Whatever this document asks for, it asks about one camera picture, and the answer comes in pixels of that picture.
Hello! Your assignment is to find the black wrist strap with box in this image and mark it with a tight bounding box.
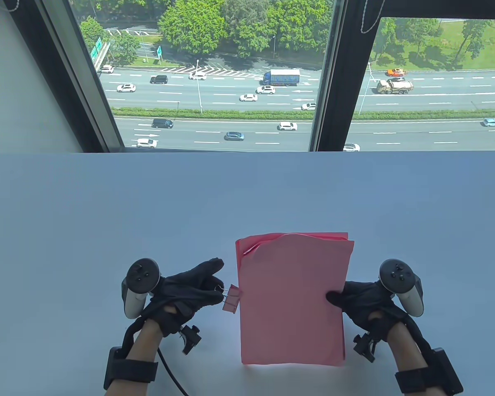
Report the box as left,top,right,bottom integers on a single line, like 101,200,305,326
103,346,159,390
395,348,464,396

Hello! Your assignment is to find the person's right hand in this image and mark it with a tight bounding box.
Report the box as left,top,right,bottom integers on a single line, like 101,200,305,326
325,280,409,343

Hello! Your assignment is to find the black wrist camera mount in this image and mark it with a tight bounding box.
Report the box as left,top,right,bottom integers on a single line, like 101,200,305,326
177,325,202,356
353,332,379,363

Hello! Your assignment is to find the black cable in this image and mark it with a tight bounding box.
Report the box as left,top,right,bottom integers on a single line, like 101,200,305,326
157,349,190,396

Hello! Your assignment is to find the dark window frame post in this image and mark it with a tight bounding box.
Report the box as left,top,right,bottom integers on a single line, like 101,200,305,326
309,0,495,152
12,0,126,154

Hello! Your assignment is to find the person's left hand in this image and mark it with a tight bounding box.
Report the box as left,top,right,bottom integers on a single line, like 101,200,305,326
142,258,225,337

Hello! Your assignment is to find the person's left forearm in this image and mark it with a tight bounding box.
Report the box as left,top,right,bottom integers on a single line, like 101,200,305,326
106,318,163,396

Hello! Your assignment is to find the pink paper sheet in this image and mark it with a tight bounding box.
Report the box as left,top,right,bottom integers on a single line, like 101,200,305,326
235,232,349,264
236,233,354,367

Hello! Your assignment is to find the black and white hand controller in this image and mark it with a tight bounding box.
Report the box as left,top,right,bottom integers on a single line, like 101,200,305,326
121,258,161,319
379,259,424,318

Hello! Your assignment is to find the pink binder clip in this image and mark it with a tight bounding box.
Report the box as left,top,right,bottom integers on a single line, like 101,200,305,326
215,284,243,314

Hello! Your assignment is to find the person's right forearm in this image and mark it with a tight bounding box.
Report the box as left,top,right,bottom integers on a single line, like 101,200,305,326
384,324,431,396

